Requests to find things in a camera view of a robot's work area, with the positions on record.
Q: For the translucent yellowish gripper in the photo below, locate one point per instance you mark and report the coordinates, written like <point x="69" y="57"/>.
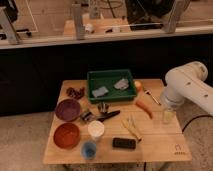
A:
<point x="168" y="115"/>

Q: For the black handled brush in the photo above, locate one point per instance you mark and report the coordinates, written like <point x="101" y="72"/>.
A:
<point x="88" y="116"/>

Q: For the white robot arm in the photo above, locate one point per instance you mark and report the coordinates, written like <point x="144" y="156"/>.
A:
<point x="186" y="82"/>

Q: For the green plastic tray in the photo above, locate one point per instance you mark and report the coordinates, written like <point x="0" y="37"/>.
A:
<point x="107" y="79"/>

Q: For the orange carrot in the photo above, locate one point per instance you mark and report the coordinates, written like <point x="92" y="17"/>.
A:
<point x="141" y="105"/>

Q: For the wooden table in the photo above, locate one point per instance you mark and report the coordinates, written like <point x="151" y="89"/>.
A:
<point x="160" y="142"/>

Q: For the peach fruit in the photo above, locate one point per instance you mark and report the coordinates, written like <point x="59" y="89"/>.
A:
<point x="138" y="85"/>

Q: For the black rectangular block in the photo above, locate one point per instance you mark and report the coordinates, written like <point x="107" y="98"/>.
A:
<point x="124" y="143"/>

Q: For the small metal clip object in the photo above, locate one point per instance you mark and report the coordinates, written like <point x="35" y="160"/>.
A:
<point x="103" y="107"/>

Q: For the grey cloth piece left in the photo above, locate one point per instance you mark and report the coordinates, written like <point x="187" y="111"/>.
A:
<point x="100" y="91"/>

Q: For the white cup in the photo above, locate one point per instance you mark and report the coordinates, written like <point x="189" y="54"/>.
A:
<point x="96" y="129"/>

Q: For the blue cup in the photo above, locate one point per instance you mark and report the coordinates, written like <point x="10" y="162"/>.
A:
<point x="88" y="150"/>

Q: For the dark red grapes bunch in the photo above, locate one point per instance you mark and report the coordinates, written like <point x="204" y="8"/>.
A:
<point x="76" y="94"/>

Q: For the purple bowl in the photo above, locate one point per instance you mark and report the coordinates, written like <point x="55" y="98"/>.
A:
<point x="68" y="110"/>

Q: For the orange bowl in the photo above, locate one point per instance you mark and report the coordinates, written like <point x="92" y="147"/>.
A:
<point x="67" y="135"/>

